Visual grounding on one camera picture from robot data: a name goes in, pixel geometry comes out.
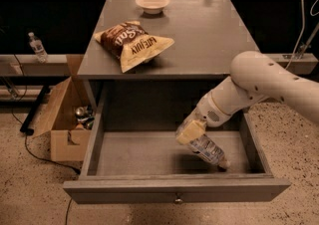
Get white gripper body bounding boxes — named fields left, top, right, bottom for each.
left=196, top=93, right=230, bottom=127

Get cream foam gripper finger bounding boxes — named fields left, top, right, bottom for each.
left=175, top=119, right=206, bottom=144
left=186, top=109, right=198, bottom=120

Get clear blue plastic bottle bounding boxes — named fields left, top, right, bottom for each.
left=183, top=133, right=230, bottom=169

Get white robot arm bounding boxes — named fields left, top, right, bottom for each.
left=176, top=51, right=319, bottom=144

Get grey open top drawer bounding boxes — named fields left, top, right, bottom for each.
left=64, top=81, right=290, bottom=204

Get small metal drawer knob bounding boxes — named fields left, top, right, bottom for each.
left=174, top=194, right=183, bottom=204

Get clear water bottle on ledge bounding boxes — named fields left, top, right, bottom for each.
left=28, top=32, right=48, bottom=63

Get grey wooden cabinet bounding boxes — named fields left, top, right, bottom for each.
left=78, top=0, right=258, bottom=105

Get brown and cream chip bag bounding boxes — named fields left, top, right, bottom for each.
left=94, top=21, right=174, bottom=73

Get crushed metal cans in box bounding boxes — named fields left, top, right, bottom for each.
left=75, top=106, right=95, bottom=130

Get cream ceramic bowl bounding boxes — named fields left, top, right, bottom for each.
left=136, top=0, right=170, bottom=15

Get open cardboard box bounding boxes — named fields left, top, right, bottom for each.
left=33, top=55, right=91, bottom=161

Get black metal stand leg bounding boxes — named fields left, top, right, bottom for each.
left=20, top=85, right=50, bottom=135

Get black floor cable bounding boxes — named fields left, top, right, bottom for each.
left=0, top=26, right=82, bottom=225

